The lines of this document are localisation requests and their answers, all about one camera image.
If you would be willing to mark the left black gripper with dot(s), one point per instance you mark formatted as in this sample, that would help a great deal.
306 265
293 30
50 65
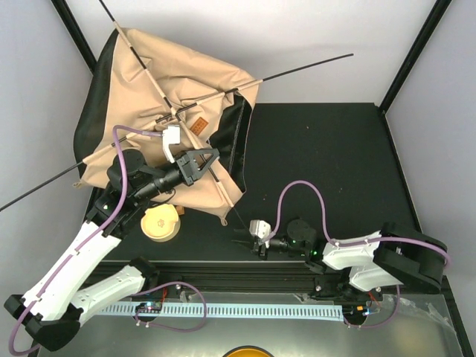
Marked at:
187 169

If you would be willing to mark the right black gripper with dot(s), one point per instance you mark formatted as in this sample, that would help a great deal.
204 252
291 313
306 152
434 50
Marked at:
258 248

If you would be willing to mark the beige pet tent fabric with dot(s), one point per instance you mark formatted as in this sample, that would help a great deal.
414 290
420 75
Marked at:
123 103

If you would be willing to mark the black tent pole two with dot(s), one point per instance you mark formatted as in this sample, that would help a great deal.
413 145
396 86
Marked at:
178 112

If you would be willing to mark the black tent pole one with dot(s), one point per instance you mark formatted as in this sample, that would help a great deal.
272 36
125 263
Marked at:
160 91

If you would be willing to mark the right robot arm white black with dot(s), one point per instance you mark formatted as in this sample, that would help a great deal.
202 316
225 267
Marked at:
392 256

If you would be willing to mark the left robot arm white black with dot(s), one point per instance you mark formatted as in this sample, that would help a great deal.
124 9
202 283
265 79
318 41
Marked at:
53 311

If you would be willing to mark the yellow pet bowl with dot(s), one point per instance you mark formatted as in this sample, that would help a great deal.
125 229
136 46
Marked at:
161 223

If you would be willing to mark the small electronics board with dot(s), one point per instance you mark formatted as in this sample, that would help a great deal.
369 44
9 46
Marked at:
149 307

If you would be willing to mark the yellow round object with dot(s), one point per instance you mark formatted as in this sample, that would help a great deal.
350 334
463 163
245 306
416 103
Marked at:
248 351

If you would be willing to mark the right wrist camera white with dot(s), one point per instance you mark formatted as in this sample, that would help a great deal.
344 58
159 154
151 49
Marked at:
260 230

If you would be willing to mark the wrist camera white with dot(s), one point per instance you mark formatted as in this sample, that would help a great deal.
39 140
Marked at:
170 136
260 230

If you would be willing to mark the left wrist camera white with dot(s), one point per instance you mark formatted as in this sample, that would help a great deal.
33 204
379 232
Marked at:
170 136

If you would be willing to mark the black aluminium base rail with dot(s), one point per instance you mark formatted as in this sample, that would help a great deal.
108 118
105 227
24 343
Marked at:
259 277

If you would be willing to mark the white slotted cable duct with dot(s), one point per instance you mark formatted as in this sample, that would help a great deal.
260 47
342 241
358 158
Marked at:
231 310

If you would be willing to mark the left black frame post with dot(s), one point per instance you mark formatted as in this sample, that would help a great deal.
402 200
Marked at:
74 30

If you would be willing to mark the black frame post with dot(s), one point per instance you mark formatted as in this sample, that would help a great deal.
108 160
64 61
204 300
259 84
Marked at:
74 30
425 33

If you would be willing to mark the right black frame post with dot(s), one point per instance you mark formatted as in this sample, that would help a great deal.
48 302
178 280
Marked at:
425 33

